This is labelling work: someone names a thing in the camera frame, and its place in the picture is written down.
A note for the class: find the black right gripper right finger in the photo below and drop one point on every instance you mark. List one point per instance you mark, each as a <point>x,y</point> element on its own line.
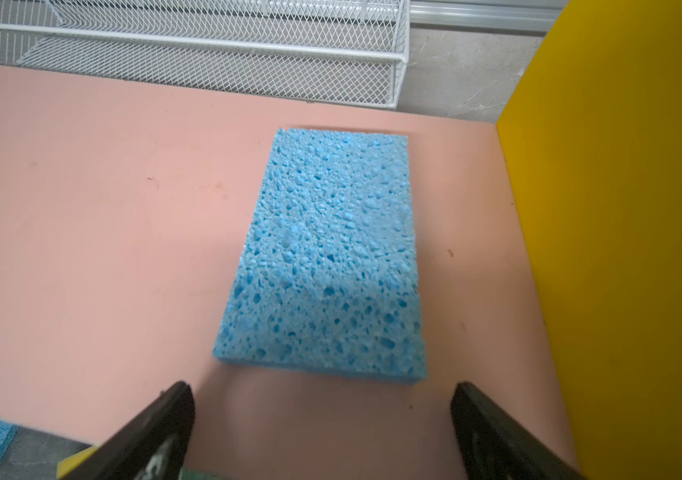
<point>493,445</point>

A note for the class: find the yellow sponge tilted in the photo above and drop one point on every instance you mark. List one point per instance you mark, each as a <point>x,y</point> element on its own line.
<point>66,465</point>

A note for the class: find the white wire mesh basket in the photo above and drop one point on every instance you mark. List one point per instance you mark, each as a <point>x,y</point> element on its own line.
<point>340,52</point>

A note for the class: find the yellow shelf unit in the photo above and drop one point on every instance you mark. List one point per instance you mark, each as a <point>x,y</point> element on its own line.
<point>592,138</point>

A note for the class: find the light blue cellulose sponge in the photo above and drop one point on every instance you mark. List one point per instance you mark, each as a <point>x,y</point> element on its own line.
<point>328,281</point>

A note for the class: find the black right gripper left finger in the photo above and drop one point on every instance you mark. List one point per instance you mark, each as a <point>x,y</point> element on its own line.
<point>152,445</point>

